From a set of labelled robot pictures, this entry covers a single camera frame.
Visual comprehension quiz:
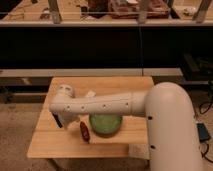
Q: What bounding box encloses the black power adapter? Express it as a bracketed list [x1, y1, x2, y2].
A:
[197, 123, 211, 142]

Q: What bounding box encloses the wooden table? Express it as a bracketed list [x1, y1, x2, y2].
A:
[27, 76, 154, 159]

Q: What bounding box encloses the black smartphone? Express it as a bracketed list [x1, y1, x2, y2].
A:
[52, 113, 63, 128]

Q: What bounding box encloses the white cylindrical bottle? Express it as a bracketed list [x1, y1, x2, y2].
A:
[85, 91, 96, 98]

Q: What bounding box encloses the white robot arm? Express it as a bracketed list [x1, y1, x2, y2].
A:
[49, 82, 204, 171]

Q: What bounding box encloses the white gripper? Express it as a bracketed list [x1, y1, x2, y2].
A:
[58, 114, 80, 128]

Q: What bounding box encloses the black floor cable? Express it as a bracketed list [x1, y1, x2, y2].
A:
[198, 93, 213, 164]

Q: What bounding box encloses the red pepper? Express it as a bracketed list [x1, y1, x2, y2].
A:
[80, 121, 90, 142]

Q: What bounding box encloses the green bowl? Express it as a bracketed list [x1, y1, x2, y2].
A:
[89, 115, 123, 135]

